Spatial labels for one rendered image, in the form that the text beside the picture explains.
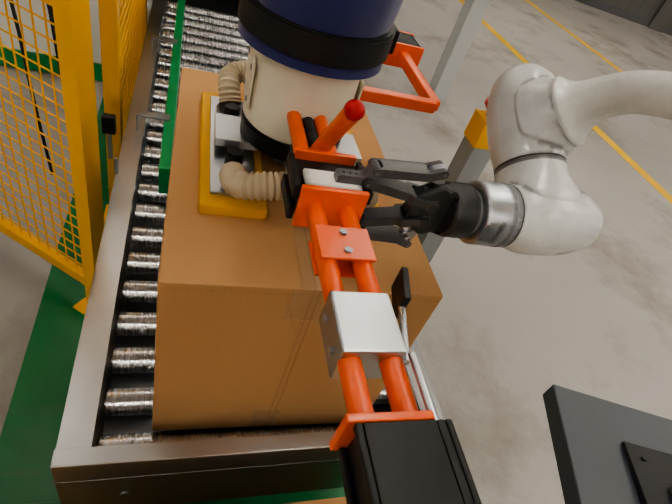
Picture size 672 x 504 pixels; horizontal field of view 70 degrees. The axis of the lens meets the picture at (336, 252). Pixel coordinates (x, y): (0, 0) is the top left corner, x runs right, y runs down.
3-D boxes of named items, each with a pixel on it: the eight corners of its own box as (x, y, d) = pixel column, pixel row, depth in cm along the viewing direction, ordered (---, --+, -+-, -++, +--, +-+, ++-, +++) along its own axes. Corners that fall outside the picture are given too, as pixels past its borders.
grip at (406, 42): (371, 47, 109) (378, 25, 105) (405, 55, 111) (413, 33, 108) (380, 63, 103) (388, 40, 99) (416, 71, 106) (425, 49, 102)
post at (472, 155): (353, 347, 180) (475, 107, 114) (369, 347, 182) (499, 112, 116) (357, 363, 175) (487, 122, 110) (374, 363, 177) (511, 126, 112)
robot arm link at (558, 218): (482, 260, 71) (473, 178, 74) (564, 266, 76) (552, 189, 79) (534, 240, 61) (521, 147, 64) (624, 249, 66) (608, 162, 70)
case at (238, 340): (173, 211, 126) (181, 65, 99) (318, 225, 138) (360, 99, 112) (151, 431, 85) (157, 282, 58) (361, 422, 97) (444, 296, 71)
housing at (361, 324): (314, 318, 48) (326, 289, 45) (376, 320, 50) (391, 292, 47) (325, 380, 43) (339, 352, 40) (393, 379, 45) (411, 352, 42)
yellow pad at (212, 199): (201, 99, 92) (203, 75, 89) (253, 108, 95) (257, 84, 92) (197, 214, 69) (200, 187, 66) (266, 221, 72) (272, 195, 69)
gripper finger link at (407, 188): (434, 214, 62) (441, 207, 61) (362, 191, 57) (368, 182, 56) (425, 195, 64) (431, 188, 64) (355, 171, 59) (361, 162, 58)
